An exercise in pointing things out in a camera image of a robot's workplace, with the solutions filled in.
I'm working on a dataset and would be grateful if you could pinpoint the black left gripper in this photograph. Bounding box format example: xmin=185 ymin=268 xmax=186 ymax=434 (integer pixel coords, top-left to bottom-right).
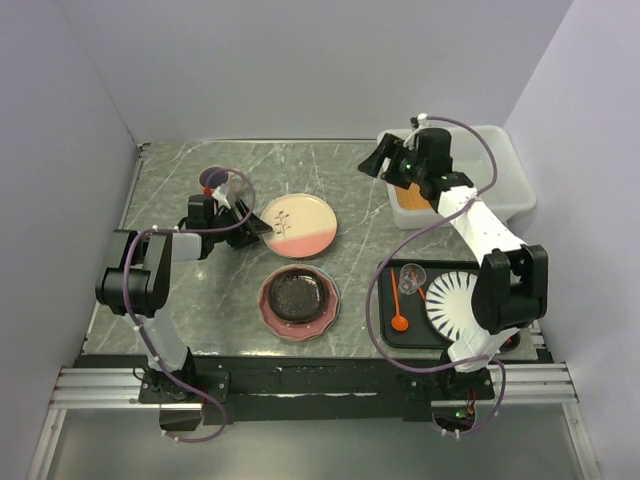
xmin=209 ymin=199 xmax=272 ymax=250

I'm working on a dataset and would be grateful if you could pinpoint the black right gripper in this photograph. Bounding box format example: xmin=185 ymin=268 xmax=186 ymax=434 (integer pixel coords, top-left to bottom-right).
xmin=358 ymin=134 xmax=428 ymax=191

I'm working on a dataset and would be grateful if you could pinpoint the pink and cream plate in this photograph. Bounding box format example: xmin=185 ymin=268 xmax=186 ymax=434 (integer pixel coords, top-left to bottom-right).
xmin=260 ymin=193 xmax=338 ymax=259

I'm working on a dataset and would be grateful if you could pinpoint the woven orange bamboo tray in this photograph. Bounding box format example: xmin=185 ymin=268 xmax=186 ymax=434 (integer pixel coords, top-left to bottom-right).
xmin=394 ymin=183 xmax=432 ymax=211

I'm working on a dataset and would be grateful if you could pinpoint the black speckled square plate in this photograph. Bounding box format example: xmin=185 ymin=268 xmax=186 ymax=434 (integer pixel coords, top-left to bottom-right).
xmin=268 ymin=268 xmax=328 ymax=324

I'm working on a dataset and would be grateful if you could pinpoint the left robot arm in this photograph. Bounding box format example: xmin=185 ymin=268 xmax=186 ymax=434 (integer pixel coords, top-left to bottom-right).
xmin=95 ymin=194 xmax=273 ymax=402

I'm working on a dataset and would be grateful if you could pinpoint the white plastic bin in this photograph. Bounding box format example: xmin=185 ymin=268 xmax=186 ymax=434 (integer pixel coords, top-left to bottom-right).
xmin=387 ymin=125 xmax=536 ymax=230

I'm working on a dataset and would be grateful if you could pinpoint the beige ceramic mug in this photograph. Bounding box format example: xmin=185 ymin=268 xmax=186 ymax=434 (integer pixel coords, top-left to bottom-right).
xmin=198 ymin=166 xmax=248 ymax=195

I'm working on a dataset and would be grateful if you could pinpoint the light blue plate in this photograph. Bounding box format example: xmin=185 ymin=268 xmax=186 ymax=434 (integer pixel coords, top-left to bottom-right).
xmin=319 ymin=268 xmax=342 ymax=320

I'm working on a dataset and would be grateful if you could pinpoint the pink scalloped plate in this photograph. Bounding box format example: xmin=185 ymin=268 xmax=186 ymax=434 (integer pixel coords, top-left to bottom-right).
xmin=257 ymin=264 xmax=337 ymax=342

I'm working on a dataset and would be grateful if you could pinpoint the clear plastic cup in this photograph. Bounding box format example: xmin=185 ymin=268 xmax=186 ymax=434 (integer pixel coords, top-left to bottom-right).
xmin=398 ymin=263 xmax=427 ymax=295

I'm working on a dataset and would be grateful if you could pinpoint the black serving tray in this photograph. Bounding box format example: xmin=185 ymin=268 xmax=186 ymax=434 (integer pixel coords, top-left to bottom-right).
xmin=378 ymin=259 xmax=479 ymax=349

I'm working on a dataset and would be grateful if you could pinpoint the white plate with blue stripes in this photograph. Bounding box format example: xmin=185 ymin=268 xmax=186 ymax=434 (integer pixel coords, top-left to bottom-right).
xmin=425 ymin=270 xmax=478 ymax=342

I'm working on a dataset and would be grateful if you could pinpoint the orange plastic spoon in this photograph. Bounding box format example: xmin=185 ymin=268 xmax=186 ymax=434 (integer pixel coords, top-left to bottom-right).
xmin=390 ymin=269 xmax=409 ymax=332

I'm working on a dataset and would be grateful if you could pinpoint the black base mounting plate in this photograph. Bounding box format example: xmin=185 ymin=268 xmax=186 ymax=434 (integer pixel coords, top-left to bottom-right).
xmin=138 ymin=357 xmax=495 ymax=425

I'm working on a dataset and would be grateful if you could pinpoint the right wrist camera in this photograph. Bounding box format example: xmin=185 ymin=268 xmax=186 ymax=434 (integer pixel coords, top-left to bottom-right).
xmin=398 ymin=152 xmax=420 ymax=182

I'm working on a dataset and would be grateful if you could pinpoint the aluminium frame rail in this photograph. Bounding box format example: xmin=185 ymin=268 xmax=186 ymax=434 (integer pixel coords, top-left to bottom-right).
xmin=49 ymin=364 xmax=578 ymax=410

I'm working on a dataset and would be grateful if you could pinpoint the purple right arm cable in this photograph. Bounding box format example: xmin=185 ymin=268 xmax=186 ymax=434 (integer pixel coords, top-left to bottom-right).
xmin=364 ymin=114 xmax=507 ymax=437

